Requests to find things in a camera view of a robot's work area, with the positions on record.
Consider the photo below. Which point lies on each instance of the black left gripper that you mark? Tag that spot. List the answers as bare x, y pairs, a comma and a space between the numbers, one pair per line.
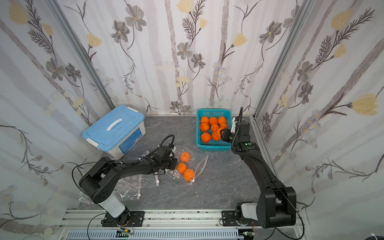
172, 162

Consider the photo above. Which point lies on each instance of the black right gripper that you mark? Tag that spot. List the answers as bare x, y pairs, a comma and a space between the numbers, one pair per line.
227, 135

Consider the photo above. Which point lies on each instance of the orange from bag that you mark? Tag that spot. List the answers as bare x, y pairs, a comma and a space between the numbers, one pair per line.
216, 136
220, 130
223, 126
214, 127
206, 137

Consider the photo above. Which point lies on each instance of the clear zip-top bag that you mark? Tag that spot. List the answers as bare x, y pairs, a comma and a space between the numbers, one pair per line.
127, 189
190, 165

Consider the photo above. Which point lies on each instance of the clear zip-top bag front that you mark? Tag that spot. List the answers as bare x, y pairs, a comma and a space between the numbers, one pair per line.
127, 189

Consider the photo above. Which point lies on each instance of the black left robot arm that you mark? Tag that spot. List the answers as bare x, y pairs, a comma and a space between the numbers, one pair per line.
100, 181

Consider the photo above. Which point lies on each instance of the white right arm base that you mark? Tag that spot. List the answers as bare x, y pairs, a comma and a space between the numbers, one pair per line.
244, 215

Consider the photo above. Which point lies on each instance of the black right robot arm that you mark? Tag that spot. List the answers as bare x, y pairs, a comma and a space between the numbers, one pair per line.
277, 203

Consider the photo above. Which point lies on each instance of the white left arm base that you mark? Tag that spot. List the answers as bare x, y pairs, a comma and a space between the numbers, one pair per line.
118, 215

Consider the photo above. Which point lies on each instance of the teal plastic basket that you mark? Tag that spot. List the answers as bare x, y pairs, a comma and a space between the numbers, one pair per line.
220, 146

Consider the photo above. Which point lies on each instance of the blue lid storage box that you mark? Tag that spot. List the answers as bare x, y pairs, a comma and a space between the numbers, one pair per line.
116, 132

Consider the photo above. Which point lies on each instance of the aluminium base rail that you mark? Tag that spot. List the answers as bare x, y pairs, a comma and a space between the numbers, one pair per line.
197, 224

